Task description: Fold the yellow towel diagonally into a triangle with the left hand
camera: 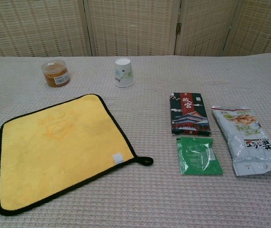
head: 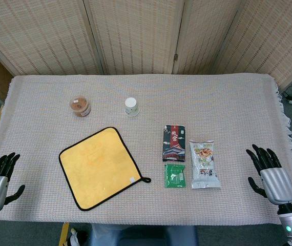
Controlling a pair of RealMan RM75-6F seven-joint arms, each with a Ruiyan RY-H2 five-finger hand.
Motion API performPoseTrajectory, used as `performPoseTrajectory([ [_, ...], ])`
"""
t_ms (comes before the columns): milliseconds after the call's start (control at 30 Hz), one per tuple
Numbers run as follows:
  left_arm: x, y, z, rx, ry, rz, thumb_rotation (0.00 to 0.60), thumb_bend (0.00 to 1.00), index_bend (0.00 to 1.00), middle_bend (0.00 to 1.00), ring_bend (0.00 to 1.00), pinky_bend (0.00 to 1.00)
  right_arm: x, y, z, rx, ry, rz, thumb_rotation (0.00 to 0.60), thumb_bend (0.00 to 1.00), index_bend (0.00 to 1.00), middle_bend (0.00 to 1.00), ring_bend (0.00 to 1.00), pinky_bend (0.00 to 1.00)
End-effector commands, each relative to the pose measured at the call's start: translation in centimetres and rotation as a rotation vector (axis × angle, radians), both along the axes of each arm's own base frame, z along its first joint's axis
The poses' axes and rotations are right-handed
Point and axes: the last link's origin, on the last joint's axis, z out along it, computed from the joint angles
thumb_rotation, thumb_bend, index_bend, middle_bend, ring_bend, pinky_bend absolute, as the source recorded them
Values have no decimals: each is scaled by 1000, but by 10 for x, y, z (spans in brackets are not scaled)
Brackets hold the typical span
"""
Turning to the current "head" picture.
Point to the white snack bag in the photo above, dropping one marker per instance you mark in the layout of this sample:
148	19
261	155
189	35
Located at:
204	164

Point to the green foil packet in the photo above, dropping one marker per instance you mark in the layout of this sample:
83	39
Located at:
175	176

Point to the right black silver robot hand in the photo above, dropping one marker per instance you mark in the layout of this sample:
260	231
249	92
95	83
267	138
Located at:
278	185

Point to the beige woven tablecloth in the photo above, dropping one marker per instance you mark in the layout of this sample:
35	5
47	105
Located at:
212	102

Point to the clear jar brown contents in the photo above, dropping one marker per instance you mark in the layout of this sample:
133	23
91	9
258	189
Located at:
80	106

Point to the woven folding screen panel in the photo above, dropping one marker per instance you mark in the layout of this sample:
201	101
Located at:
33	33
202	38
135	33
271	38

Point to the brass screen hinge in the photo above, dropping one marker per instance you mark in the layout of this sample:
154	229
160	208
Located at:
176	57

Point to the yellow cloth with black trim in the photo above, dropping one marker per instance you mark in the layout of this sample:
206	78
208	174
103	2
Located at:
100	166

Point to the dark palace print box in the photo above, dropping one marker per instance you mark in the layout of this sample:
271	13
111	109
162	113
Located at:
174	143

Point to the white paper cup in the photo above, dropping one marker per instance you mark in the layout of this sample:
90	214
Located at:
132	107

